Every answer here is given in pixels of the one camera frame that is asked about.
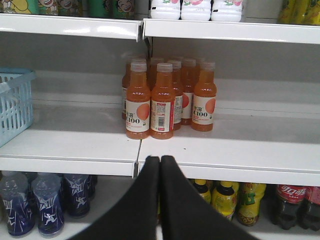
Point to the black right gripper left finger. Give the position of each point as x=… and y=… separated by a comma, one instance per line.
x=134, y=216

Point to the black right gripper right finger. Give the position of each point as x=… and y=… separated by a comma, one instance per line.
x=184, y=213

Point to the light blue plastic basket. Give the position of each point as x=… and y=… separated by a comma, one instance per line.
x=16, y=104

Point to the yellow lemon tea bottle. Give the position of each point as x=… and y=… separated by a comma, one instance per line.
x=224, y=198
x=250, y=196

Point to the blue sports drink bottle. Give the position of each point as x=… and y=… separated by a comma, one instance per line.
x=14, y=188
x=46, y=189

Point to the plastic cola bottle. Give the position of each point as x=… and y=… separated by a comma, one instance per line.
x=285, y=205
x=310, y=213

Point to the orange C100 juice bottle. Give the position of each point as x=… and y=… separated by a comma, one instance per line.
x=204, y=98
x=138, y=100
x=162, y=103

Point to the white metal shelf unit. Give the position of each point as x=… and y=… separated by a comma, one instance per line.
x=267, y=116

